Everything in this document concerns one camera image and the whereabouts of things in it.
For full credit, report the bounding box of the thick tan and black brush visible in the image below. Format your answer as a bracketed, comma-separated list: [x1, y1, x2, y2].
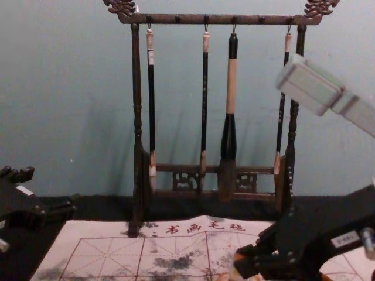
[217, 32, 239, 203]

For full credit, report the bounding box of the thin black calligraphy brush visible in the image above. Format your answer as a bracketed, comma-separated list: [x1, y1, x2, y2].
[272, 32, 293, 176]
[199, 30, 212, 191]

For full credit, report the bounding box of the white felt mat, red grid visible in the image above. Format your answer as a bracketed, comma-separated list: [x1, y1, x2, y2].
[30, 214, 375, 281]

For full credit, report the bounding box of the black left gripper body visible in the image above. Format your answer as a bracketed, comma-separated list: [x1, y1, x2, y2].
[0, 174, 48, 232]

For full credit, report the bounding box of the silver cable plug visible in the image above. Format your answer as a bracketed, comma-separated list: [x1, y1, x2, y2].
[361, 227, 375, 260]

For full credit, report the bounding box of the dark wooden brush rack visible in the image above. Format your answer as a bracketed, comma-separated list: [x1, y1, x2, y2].
[103, 0, 340, 238]

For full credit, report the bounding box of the black table cloth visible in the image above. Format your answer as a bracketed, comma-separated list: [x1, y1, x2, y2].
[0, 192, 375, 281]

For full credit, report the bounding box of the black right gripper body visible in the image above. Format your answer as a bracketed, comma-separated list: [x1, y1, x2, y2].
[262, 184, 375, 281]

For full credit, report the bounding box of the thin black brush, white label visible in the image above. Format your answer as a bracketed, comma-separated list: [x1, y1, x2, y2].
[145, 27, 158, 194]

